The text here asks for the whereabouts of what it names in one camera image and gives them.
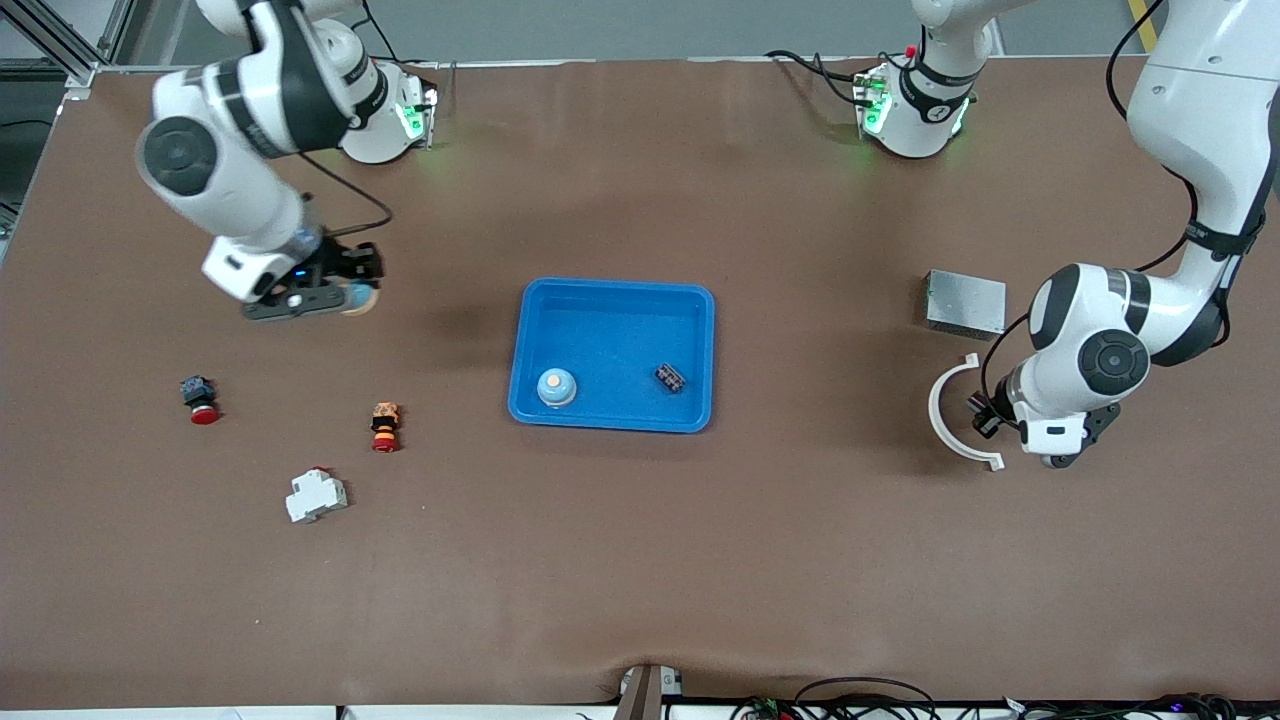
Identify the grey metal box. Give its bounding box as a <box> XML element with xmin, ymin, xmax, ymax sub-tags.
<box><xmin>925</xmin><ymin>268</ymin><xmax>1008</xmax><ymax>340</ymax></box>

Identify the red mushroom push button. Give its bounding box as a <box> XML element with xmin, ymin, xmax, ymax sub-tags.
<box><xmin>180</xmin><ymin>375</ymin><xmax>222</xmax><ymax>426</ymax></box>

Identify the white circuit breaker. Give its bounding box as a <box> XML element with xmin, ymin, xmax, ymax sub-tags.
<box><xmin>285</xmin><ymin>466</ymin><xmax>349</xmax><ymax>524</ymax></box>

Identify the blue plastic tray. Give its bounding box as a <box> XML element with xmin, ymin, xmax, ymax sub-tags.
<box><xmin>507</xmin><ymin>277</ymin><xmax>717</xmax><ymax>435</ymax></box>

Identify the grey table edge clamp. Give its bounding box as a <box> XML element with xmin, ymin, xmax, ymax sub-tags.
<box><xmin>612</xmin><ymin>664</ymin><xmax>685</xmax><ymax>720</ymax></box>

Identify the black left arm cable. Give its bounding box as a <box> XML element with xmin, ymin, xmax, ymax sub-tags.
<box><xmin>980</xmin><ymin>0</ymin><xmax>1206</xmax><ymax>403</ymax></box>

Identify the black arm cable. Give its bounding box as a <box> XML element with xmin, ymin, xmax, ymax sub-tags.
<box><xmin>295</xmin><ymin>150</ymin><xmax>393</xmax><ymax>239</ymax></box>
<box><xmin>980</xmin><ymin>0</ymin><xmax>1206</xmax><ymax>403</ymax></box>

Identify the white curved plastic bracket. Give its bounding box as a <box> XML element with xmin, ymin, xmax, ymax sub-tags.
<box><xmin>928</xmin><ymin>353</ymin><xmax>1005</xmax><ymax>473</ymax></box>

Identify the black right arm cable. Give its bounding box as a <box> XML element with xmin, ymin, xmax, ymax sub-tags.
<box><xmin>295</xmin><ymin>150</ymin><xmax>393</xmax><ymax>239</ymax></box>

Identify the black cable bundle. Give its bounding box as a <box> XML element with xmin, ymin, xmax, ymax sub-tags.
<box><xmin>1000</xmin><ymin>692</ymin><xmax>1280</xmax><ymax>720</ymax></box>

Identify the black looped cable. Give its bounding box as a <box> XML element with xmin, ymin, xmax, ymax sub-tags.
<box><xmin>730</xmin><ymin>677</ymin><xmax>941</xmax><ymax>720</ymax></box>

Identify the black base power cable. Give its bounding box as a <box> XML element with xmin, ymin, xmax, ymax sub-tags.
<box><xmin>765</xmin><ymin>48</ymin><xmax>863</xmax><ymax>107</ymax></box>

